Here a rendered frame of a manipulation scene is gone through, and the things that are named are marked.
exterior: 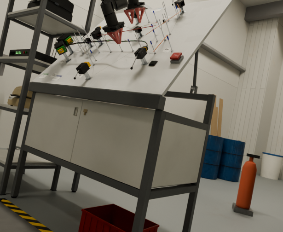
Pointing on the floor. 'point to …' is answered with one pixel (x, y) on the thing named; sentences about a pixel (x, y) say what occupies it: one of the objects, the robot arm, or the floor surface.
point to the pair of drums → (222, 159)
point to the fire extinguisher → (246, 187)
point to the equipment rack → (51, 22)
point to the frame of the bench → (193, 188)
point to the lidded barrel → (271, 165)
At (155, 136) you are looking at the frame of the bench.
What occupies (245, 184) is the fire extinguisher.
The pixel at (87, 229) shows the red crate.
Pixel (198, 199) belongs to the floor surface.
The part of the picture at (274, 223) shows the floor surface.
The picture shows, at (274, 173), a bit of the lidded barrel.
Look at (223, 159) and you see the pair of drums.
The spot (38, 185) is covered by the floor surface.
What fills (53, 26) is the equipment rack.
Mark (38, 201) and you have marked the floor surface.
